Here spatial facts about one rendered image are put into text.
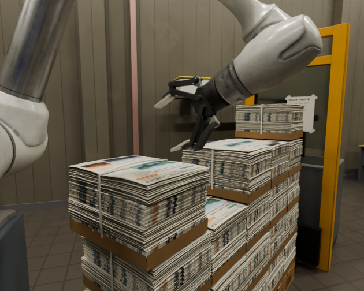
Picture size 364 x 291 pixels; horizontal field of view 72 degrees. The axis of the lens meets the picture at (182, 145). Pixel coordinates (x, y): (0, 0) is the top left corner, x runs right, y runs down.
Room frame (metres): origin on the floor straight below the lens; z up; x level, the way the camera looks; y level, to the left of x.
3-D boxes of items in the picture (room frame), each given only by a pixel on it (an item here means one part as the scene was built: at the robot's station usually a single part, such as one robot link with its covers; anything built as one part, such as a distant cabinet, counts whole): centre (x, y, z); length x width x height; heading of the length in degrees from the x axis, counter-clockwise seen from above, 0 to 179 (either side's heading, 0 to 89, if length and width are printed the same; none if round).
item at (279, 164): (1.50, -0.42, 0.95); 0.38 x 0.29 x 0.23; 50
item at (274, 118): (1.73, -0.61, 0.65); 0.39 x 0.30 x 1.29; 51
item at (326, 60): (2.07, -0.88, 1.62); 0.75 x 0.06 x 0.06; 51
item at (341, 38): (1.86, -1.14, 0.92); 0.09 x 0.09 x 1.85; 51
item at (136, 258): (0.74, 0.06, 0.86); 0.29 x 0.16 x 0.04; 142
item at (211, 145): (1.28, -0.23, 1.06); 0.37 x 0.29 x 0.01; 52
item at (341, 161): (2.36, -1.12, 0.40); 0.70 x 0.55 x 0.80; 51
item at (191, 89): (3.31, -0.12, 1.56); 0.41 x 0.34 x 0.23; 106
